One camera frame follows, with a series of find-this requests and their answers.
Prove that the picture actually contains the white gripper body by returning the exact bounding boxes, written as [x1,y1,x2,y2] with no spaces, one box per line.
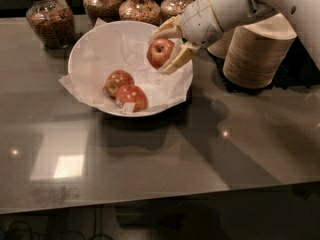
[179,0,223,48]

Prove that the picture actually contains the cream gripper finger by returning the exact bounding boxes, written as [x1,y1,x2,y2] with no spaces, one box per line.
[158,39,200,75]
[148,15,183,44]

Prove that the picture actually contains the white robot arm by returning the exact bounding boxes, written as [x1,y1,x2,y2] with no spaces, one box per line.
[150,0,320,74]

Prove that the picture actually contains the white bowl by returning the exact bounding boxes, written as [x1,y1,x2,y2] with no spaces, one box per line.
[67,20,194,118]

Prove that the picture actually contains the red apple front with sticker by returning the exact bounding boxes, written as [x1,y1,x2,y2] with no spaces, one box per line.
[115,85,148,113]

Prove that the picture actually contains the glass jar of cereal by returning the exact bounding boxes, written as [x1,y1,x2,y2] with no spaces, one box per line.
[119,0,161,25]
[83,0,122,25]
[26,0,75,49]
[160,0,193,21]

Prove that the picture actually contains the rear stack of paper bowls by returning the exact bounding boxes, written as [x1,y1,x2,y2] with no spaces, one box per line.
[207,29,235,59]

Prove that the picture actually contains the white paper liner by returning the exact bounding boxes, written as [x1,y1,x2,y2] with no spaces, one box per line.
[58,17,191,114]

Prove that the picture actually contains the black mat under stacks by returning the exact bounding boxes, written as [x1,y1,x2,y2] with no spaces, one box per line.
[212,39,320,95]

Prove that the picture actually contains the glass jar of cereal left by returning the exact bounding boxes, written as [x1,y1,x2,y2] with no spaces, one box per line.
[26,0,75,49]

